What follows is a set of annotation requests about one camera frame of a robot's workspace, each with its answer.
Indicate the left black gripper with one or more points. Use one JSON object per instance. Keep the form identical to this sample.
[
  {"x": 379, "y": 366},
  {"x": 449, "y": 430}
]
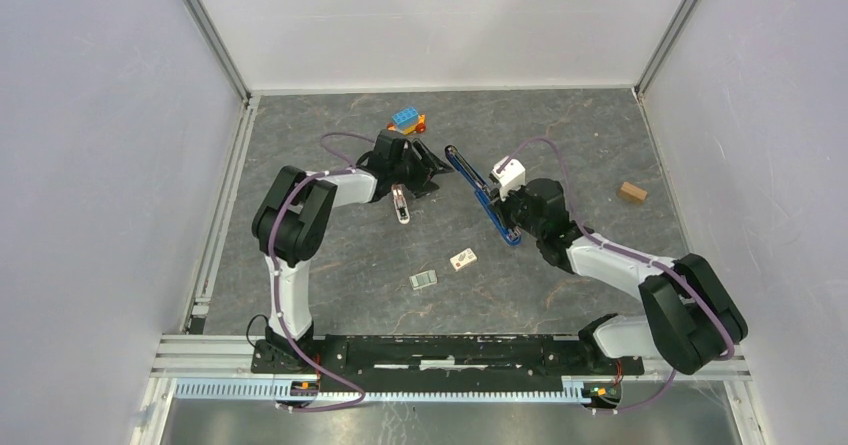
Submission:
[{"x": 429, "y": 166}]

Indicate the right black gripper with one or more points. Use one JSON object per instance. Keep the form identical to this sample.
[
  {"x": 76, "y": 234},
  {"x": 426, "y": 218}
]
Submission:
[{"x": 503, "y": 205}]

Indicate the pink white staple remover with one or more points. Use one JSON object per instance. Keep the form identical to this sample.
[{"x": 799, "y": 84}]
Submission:
[{"x": 400, "y": 204}]

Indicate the blue stapler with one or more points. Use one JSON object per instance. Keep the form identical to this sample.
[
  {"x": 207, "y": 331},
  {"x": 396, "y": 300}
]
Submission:
[{"x": 483, "y": 193}]

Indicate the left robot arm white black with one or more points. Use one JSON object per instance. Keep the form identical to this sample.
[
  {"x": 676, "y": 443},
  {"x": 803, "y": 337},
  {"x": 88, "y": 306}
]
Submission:
[{"x": 291, "y": 222}]

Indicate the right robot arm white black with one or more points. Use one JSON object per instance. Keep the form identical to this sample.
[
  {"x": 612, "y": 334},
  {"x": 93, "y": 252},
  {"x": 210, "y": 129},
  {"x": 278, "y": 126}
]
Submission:
[{"x": 688, "y": 318}]

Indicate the toy brick car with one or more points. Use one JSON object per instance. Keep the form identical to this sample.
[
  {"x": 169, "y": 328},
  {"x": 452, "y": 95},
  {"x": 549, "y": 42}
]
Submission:
[{"x": 408, "y": 121}]

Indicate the small wooden block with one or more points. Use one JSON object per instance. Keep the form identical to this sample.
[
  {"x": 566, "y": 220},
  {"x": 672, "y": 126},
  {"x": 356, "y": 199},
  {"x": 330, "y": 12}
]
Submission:
[{"x": 632, "y": 193}]

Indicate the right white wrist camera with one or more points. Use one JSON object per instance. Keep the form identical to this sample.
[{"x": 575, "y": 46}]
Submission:
[{"x": 509, "y": 175}]

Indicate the white cable duct strip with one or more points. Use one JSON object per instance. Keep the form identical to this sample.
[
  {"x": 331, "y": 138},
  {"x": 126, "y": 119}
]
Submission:
[{"x": 288, "y": 390}]

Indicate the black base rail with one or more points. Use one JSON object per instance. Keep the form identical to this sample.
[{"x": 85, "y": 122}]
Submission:
[{"x": 444, "y": 363}]

